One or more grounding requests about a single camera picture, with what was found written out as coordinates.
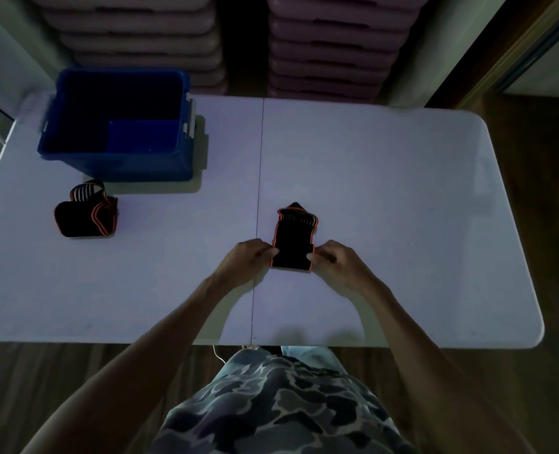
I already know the person's left hand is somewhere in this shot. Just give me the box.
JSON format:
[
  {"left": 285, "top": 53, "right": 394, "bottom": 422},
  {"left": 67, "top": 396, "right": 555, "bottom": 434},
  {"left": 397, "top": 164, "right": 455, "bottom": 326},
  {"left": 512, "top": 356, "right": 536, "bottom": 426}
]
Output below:
[{"left": 211, "top": 239, "right": 280, "bottom": 290}]

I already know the person's right hand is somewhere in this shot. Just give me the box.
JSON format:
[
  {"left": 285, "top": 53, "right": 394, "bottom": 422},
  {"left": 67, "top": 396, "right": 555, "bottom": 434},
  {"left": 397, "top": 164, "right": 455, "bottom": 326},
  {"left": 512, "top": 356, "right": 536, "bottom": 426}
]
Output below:
[{"left": 306, "top": 240, "right": 377, "bottom": 294}]

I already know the black orange-trimmed elastic wrap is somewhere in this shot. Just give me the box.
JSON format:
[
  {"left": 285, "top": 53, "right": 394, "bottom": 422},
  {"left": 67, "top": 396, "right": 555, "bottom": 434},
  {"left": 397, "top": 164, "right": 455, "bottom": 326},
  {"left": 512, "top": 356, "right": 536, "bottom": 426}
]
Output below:
[{"left": 270, "top": 201, "right": 320, "bottom": 273}]

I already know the person's left forearm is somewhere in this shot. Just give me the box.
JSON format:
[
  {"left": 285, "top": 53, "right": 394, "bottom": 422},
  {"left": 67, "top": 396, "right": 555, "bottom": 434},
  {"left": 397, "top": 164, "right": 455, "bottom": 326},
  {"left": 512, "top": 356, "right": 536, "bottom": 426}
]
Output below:
[{"left": 22, "top": 274, "right": 235, "bottom": 454}]

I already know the person's right forearm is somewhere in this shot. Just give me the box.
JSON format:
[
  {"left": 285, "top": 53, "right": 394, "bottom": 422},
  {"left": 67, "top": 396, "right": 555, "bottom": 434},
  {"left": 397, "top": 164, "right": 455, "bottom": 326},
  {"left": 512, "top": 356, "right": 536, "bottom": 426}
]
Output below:
[{"left": 355, "top": 279, "right": 540, "bottom": 454}]

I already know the white folding table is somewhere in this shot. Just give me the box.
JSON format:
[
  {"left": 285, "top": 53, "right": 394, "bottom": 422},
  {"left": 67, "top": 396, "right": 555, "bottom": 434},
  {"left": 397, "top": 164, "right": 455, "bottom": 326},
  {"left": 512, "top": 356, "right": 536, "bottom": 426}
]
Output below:
[{"left": 0, "top": 90, "right": 545, "bottom": 349}]

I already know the camouflage shirt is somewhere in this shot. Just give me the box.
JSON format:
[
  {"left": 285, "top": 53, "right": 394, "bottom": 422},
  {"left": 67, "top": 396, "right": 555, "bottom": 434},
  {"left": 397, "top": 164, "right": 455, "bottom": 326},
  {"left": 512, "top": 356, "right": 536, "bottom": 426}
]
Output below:
[{"left": 149, "top": 346, "right": 419, "bottom": 454}]

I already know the folded black orange-trimmed wrap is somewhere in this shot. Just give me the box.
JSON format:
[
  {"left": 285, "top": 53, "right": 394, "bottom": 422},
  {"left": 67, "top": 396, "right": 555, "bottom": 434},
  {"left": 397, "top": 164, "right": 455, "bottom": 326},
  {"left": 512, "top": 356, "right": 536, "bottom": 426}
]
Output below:
[{"left": 54, "top": 179, "right": 119, "bottom": 238}]

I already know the blue plastic bin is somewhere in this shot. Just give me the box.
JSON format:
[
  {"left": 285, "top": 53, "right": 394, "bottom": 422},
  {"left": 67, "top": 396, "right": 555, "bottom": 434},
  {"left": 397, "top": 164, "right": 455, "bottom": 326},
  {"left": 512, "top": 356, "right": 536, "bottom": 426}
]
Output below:
[{"left": 37, "top": 67, "right": 198, "bottom": 183}]

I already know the stack of mauve plastic trays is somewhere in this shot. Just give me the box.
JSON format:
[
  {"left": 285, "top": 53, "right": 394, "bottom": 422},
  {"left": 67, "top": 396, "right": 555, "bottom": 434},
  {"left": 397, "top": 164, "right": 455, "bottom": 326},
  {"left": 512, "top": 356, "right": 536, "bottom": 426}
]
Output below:
[
  {"left": 266, "top": 0, "right": 434, "bottom": 104},
  {"left": 26, "top": 0, "right": 228, "bottom": 96}
]

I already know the wooden door frame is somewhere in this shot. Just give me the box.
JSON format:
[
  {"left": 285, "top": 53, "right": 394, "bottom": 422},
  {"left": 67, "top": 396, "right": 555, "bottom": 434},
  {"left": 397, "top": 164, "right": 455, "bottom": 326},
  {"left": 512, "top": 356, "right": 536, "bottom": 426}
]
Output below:
[{"left": 426, "top": 0, "right": 559, "bottom": 109}]

